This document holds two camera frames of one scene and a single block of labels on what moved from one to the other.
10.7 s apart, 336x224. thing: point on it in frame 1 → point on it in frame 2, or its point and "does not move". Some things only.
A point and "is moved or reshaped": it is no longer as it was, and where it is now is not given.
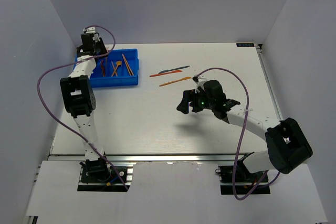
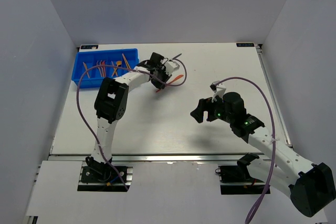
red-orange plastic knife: [163, 73] is moved or reshaped
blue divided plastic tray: [119, 67] does not move
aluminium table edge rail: [149, 157] does not move
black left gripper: [101, 43] → [167, 76]
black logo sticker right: [245, 44] does not move
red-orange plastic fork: [102, 64] does not move
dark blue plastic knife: [174, 68] is moved or reshaped
